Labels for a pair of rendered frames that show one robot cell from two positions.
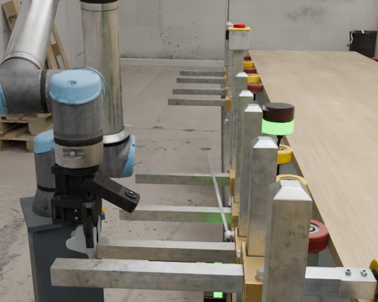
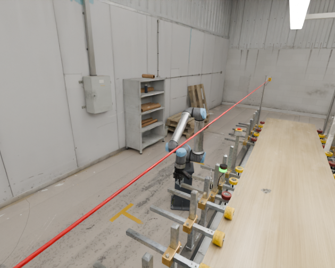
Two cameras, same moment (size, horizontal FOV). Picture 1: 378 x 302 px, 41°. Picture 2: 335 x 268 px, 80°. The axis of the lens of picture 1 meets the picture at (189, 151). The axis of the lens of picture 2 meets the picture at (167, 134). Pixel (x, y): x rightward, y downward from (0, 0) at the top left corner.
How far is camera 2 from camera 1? 93 cm
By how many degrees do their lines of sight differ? 25
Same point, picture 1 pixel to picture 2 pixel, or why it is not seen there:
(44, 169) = not seen: hidden behind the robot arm
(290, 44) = (306, 105)
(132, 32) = (235, 93)
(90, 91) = (183, 154)
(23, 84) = (172, 147)
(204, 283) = not seen: hidden behind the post
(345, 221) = (238, 195)
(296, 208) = (193, 194)
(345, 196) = (244, 188)
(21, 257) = not seen: hidden behind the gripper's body
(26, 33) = (176, 133)
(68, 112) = (178, 157)
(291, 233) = (193, 198)
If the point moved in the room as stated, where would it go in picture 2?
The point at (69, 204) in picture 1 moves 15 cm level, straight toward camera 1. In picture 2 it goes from (176, 174) to (173, 184)
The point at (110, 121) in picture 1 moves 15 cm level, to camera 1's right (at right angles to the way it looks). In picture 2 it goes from (198, 148) to (210, 151)
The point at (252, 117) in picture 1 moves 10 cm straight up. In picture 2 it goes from (217, 166) to (218, 156)
